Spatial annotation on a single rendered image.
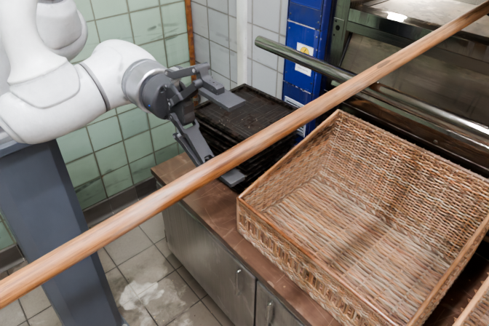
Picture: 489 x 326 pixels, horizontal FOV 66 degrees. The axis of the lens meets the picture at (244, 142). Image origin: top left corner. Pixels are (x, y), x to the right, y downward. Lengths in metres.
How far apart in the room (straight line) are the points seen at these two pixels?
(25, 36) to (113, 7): 1.07
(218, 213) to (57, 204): 0.49
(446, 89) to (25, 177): 1.13
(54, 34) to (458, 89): 1.05
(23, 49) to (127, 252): 1.43
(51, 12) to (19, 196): 0.47
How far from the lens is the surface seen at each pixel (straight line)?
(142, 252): 1.98
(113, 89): 0.73
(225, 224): 1.26
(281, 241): 1.06
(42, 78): 0.70
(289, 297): 1.11
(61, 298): 1.44
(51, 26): 1.06
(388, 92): 0.79
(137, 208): 0.54
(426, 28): 1.15
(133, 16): 1.80
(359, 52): 1.28
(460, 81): 1.17
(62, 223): 1.23
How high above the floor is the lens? 1.52
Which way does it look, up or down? 36 degrees down
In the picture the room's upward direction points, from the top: straight up
